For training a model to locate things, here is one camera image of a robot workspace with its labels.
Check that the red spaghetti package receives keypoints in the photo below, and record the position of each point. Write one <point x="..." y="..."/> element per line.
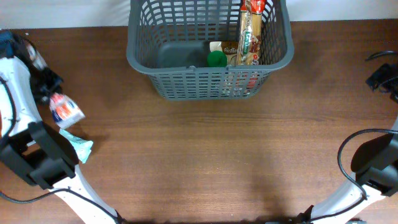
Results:
<point x="249" y="44"/>

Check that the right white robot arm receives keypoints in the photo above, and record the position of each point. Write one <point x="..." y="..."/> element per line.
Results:
<point x="373" y="177"/>

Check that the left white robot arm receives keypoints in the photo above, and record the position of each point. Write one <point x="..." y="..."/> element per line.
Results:
<point x="32" y="149"/>

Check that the Kleenex tissue multipack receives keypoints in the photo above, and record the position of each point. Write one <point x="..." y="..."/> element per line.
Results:
<point x="65" y="111"/>

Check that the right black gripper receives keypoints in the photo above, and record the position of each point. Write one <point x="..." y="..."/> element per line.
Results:
<point x="381" y="76"/>

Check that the light green wet wipes pack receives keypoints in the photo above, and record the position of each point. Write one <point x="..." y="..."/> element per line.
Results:
<point x="82" y="147"/>

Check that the green lid jar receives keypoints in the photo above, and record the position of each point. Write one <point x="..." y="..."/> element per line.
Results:
<point x="217" y="59"/>

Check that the beige snack bag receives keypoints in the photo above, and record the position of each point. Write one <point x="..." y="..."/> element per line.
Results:
<point x="229" y="48"/>

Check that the grey plastic shopping basket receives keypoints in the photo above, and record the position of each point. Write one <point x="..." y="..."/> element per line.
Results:
<point x="169" y="41"/>

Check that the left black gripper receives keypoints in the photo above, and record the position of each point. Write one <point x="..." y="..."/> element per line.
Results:
<point x="53" y="84"/>

